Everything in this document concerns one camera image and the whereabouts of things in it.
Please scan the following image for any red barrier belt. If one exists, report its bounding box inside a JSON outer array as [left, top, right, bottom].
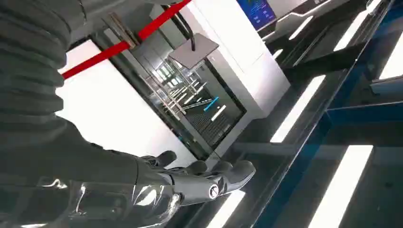
[[61, 0, 192, 80]]

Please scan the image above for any white ceiling light strip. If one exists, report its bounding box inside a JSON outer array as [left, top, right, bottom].
[[307, 144, 374, 228], [270, 75, 326, 144], [379, 31, 403, 80], [206, 190, 246, 228], [334, 9, 369, 52]]

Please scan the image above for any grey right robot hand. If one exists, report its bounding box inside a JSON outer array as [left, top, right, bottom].
[[0, 116, 256, 228]]

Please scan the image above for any blue steel beam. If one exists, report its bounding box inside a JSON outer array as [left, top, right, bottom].
[[253, 0, 403, 228]]

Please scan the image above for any black cable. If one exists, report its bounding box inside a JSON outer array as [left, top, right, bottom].
[[162, 4, 196, 52]]

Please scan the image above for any grey square plate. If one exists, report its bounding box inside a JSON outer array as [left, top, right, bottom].
[[168, 33, 220, 70]]

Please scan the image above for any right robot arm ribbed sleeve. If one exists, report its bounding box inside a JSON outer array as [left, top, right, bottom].
[[0, 0, 87, 134]]

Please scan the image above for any grey metal bracket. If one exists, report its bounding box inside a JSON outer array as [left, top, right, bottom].
[[102, 12, 141, 49]]

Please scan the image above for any blue display screen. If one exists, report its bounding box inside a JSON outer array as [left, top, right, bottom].
[[237, 0, 277, 31]]

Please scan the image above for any dark glass door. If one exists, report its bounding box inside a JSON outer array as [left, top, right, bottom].
[[91, 29, 247, 161]]

